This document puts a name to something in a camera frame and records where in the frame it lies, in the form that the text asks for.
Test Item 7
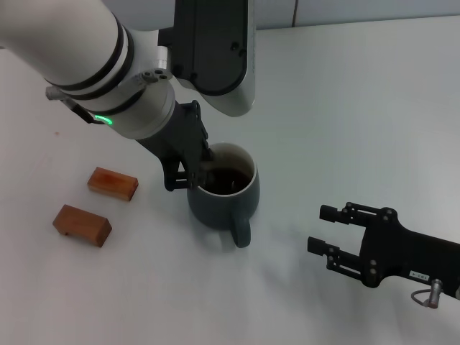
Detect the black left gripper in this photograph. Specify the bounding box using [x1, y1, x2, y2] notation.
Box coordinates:
[136, 100, 217, 192]

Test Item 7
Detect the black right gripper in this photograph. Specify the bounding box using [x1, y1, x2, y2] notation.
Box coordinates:
[307, 201, 460, 299]

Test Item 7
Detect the grey ceramic cup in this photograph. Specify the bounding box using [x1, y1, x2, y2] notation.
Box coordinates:
[186, 142, 260, 249]

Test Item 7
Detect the dark coffee liquid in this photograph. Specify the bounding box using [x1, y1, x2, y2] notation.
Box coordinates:
[206, 167, 254, 195]

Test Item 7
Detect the stained wooden block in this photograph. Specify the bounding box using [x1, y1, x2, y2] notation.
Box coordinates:
[87, 167, 139, 203]

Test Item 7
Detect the plain wooden block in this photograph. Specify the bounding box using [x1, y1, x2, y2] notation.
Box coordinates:
[52, 204, 113, 249]

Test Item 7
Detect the right gripper cable connector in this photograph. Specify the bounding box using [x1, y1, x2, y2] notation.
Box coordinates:
[411, 278, 445, 309]

